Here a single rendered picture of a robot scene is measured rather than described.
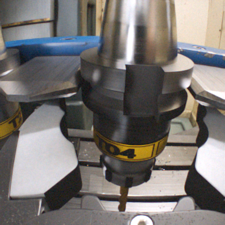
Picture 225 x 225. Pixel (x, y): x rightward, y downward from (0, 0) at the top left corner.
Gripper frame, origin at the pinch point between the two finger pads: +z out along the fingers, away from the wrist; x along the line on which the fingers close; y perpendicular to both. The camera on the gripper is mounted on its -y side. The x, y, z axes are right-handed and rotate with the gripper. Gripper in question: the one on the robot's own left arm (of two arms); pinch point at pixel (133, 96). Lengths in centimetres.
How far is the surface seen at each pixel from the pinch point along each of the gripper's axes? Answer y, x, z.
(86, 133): 30.8, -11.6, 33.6
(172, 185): 30.2, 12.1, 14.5
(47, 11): -6, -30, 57
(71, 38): -3.0, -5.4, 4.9
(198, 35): 5, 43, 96
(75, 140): 23.8, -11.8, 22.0
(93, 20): 1, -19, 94
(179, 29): 4, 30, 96
